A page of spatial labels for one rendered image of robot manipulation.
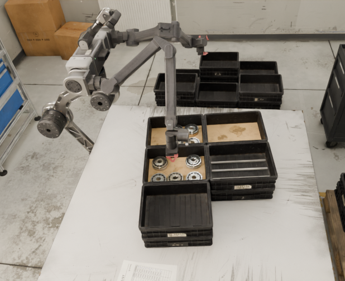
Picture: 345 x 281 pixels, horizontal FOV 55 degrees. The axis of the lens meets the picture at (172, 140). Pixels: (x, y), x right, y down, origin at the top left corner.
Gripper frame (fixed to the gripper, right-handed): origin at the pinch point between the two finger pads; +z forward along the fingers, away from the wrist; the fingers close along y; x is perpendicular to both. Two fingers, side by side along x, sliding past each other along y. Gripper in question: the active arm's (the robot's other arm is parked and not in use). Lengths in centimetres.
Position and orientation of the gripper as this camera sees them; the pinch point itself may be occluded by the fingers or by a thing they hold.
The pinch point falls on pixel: (172, 156)
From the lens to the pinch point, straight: 192.2
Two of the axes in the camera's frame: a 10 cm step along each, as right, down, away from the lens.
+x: -10.0, 0.3, 0.8
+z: 0.8, 7.0, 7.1
